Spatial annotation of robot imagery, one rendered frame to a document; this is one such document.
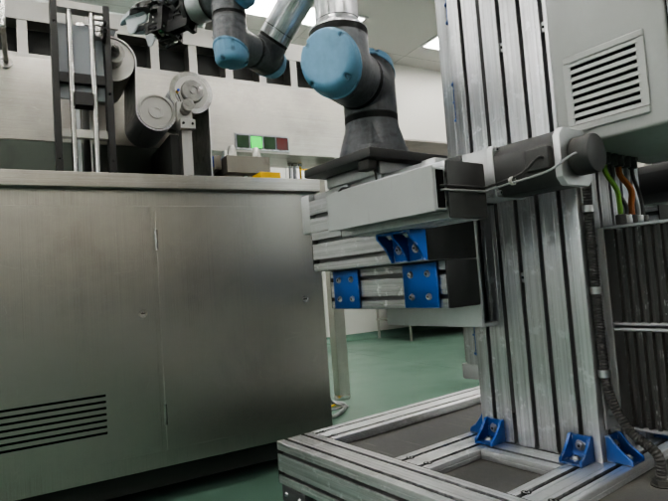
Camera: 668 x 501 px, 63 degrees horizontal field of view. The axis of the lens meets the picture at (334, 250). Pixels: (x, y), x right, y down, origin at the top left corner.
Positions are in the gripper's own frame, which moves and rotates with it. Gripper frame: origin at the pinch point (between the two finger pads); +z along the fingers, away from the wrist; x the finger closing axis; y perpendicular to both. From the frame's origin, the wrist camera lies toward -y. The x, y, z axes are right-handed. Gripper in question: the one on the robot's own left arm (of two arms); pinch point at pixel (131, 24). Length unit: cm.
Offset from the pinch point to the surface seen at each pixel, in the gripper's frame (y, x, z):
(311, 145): -11, 117, 16
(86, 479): 111, 15, 23
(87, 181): 35.8, 5.6, 19.1
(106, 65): -4.3, 15.8, 28.0
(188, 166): 19, 45, 22
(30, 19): -38, 21, 77
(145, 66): -34, 60, 61
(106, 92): 4.0, 16.8, 28.4
